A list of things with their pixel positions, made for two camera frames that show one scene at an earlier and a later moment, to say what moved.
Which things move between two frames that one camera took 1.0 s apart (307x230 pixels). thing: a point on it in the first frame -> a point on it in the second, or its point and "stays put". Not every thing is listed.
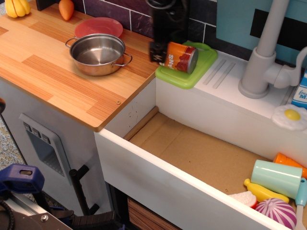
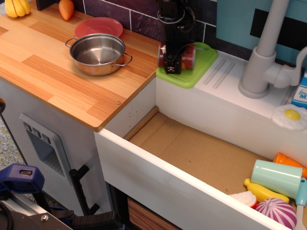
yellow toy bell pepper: x=15 y=8 stays put
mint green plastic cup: x=284 y=179 stays put
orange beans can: x=181 y=57 stays put
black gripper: x=170 y=23 -> x=179 y=17
